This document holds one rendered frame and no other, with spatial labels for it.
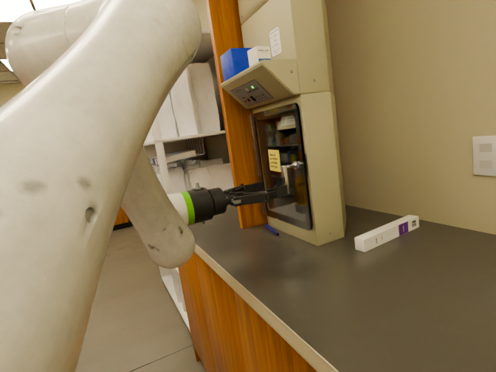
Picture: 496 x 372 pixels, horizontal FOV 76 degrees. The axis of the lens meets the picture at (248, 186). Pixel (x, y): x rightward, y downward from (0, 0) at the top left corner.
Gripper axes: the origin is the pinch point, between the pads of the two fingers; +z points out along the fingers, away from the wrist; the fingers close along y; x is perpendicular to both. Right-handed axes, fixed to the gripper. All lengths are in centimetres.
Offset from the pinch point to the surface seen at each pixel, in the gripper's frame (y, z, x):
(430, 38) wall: -16, 54, -39
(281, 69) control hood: -5.3, 5.1, -33.9
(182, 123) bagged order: 126, 9, -29
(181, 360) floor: 100, -24, 115
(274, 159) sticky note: 12.7, 9.4, -7.1
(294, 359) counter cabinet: -30.1, -16.2, 31.5
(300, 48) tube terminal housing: -5.2, 12.4, -39.3
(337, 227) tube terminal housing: -5.5, 19.3, 16.5
